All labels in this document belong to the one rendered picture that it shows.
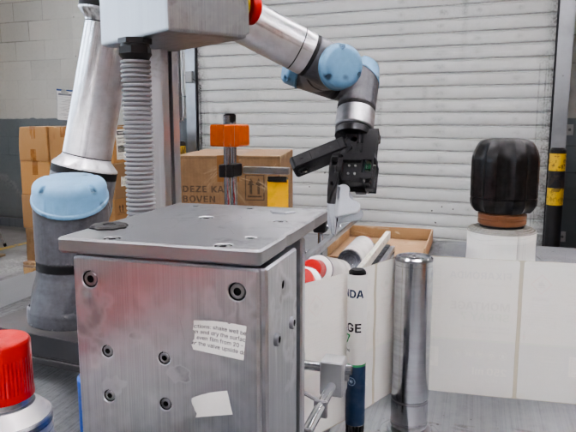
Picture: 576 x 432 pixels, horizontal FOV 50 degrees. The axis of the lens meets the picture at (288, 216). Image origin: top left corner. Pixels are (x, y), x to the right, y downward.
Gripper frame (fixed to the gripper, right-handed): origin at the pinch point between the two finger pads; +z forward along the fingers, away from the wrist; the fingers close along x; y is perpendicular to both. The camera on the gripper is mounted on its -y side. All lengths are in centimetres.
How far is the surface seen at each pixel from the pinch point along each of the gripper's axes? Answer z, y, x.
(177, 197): 10.1, -11.8, -36.8
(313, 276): 15.9, 4.4, -24.5
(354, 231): -27, -11, 78
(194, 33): 1, -2, -58
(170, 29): 2, -4, -60
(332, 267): 9.0, 2.4, -5.2
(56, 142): -136, -262, 229
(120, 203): -101, -214, 254
